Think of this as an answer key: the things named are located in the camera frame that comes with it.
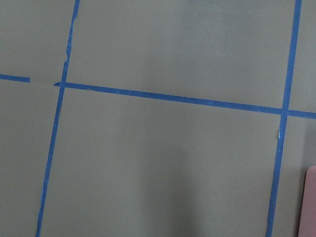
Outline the pink plastic tray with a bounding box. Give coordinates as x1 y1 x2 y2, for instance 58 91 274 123
298 166 316 237

